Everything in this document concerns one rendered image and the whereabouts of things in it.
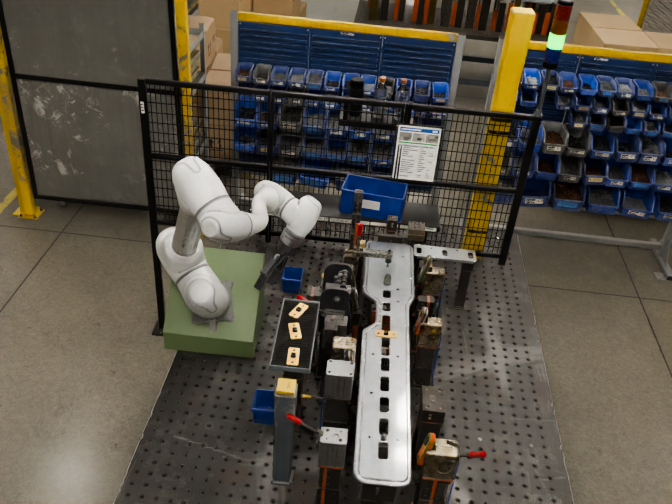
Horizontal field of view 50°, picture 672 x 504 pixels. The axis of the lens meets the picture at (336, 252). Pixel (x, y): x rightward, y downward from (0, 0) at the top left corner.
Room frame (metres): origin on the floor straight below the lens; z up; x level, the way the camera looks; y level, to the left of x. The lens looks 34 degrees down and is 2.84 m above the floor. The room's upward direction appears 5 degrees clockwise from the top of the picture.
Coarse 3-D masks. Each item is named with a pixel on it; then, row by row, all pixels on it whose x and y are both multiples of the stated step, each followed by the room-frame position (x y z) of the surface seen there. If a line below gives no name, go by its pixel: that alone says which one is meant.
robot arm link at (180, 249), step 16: (192, 160) 2.11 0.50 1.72; (176, 176) 2.07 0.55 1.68; (192, 176) 2.05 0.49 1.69; (208, 176) 2.07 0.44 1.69; (176, 192) 2.07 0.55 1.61; (192, 192) 2.02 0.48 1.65; (208, 192) 2.01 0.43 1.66; (224, 192) 2.05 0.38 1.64; (192, 208) 2.00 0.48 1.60; (176, 224) 2.21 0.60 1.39; (192, 224) 2.14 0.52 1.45; (160, 240) 2.38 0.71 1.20; (176, 240) 2.24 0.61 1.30; (192, 240) 2.21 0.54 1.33; (160, 256) 2.35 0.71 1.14; (176, 256) 2.28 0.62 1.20; (192, 256) 2.29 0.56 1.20; (176, 272) 2.29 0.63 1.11
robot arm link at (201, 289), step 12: (192, 276) 2.27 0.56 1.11; (204, 276) 2.26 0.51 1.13; (216, 276) 2.34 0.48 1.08; (180, 288) 2.26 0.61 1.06; (192, 288) 2.20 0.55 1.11; (204, 288) 2.21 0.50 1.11; (216, 288) 2.23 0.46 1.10; (192, 300) 2.18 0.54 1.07; (204, 300) 2.18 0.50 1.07; (216, 300) 2.20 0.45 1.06; (228, 300) 2.34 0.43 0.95; (204, 312) 2.19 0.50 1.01; (216, 312) 2.23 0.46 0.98
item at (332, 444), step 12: (324, 432) 1.58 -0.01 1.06; (336, 432) 1.58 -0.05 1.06; (324, 444) 1.54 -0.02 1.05; (336, 444) 1.54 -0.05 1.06; (324, 456) 1.54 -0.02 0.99; (336, 456) 1.54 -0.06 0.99; (324, 468) 1.54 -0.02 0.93; (336, 468) 1.54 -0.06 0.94; (324, 480) 1.54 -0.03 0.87; (336, 480) 1.54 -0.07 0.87; (324, 492) 1.54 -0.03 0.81; (336, 492) 1.54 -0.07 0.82
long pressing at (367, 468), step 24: (384, 264) 2.63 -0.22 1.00; (408, 264) 2.65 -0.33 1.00; (384, 288) 2.45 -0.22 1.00; (408, 288) 2.47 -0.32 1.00; (384, 312) 2.29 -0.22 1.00; (408, 312) 2.31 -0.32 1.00; (408, 336) 2.16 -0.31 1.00; (360, 360) 1.99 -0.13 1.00; (408, 360) 2.02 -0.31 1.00; (360, 384) 1.86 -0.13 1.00; (408, 384) 1.89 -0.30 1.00; (360, 408) 1.75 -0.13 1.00; (408, 408) 1.77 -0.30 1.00; (360, 432) 1.64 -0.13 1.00; (408, 432) 1.66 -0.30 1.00; (360, 456) 1.54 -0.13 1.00; (408, 456) 1.56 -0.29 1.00; (360, 480) 1.45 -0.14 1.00; (384, 480) 1.46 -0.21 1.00; (408, 480) 1.47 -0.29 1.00
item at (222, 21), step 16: (208, 0) 6.56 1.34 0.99; (224, 0) 6.54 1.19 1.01; (240, 0) 6.56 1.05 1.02; (256, 0) 6.92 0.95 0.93; (272, 0) 6.90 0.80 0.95; (288, 0) 6.88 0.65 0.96; (208, 16) 6.56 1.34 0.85; (224, 16) 6.54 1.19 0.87; (304, 16) 7.54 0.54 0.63; (224, 32) 6.54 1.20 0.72; (224, 48) 6.54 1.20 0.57
